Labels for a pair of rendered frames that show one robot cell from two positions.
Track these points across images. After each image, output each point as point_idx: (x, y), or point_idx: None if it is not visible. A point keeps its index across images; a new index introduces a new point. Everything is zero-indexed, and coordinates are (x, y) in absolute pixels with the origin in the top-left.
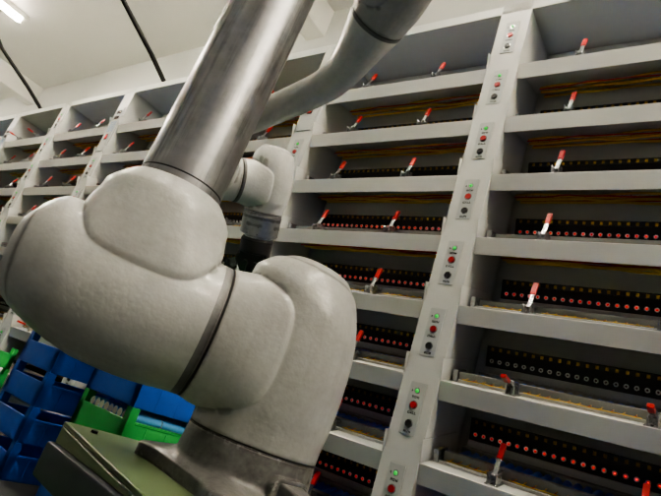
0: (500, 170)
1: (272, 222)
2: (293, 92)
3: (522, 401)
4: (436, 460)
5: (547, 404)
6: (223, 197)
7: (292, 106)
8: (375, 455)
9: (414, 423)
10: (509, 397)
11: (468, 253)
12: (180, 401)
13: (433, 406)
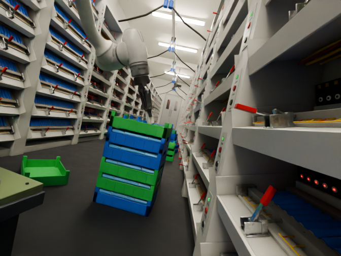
0: None
1: (135, 66)
2: None
3: (273, 131)
4: (237, 194)
5: (297, 131)
6: (116, 65)
7: (75, 1)
8: (208, 185)
9: (218, 163)
10: (263, 130)
11: (258, 8)
12: (122, 153)
13: (227, 150)
